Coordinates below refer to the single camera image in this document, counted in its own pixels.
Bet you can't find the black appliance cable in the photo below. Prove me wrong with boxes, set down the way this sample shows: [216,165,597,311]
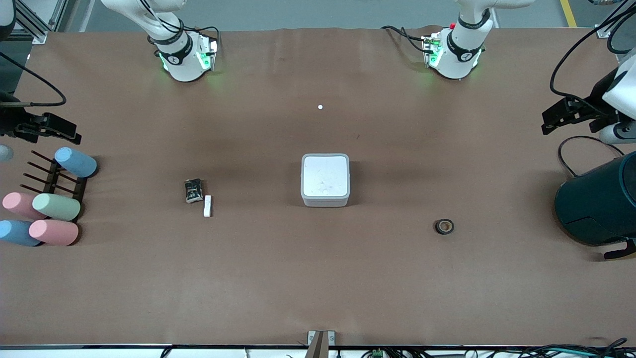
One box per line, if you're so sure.
[557,135,625,178]

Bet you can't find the pink plastic cup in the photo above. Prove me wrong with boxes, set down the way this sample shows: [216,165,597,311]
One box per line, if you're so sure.
[2,192,48,220]
[28,219,80,247]

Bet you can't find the white square trash bin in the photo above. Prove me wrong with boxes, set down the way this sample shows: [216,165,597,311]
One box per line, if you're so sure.
[301,153,351,208]

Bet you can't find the black wrapper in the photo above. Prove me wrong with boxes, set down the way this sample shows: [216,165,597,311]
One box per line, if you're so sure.
[184,179,204,204]

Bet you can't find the black cup rack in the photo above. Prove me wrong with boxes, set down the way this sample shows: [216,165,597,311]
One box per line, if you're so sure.
[20,150,88,219]

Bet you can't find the dark teal round appliance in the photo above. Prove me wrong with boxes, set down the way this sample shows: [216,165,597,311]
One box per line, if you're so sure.
[555,151,636,247]

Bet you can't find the aluminium frame post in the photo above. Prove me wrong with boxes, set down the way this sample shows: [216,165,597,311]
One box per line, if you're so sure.
[595,0,636,39]
[12,0,69,44]

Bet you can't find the cable bundle under table edge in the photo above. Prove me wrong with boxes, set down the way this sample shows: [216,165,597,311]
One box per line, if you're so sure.
[512,337,636,358]

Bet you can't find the metal table edge bracket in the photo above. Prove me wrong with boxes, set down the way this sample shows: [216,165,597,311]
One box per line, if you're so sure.
[305,330,336,358]

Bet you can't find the green plastic cup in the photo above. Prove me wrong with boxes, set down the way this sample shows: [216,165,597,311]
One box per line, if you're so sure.
[32,193,81,222]

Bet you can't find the blue plastic cup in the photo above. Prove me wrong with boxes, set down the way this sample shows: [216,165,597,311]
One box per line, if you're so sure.
[54,147,98,179]
[0,220,43,248]

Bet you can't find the black base cable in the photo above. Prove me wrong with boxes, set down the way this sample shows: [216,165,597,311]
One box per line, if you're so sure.
[381,25,434,54]

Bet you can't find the green lit base connector box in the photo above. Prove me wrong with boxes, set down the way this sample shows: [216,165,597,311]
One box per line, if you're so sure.
[422,31,444,68]
[196,39,220,72]

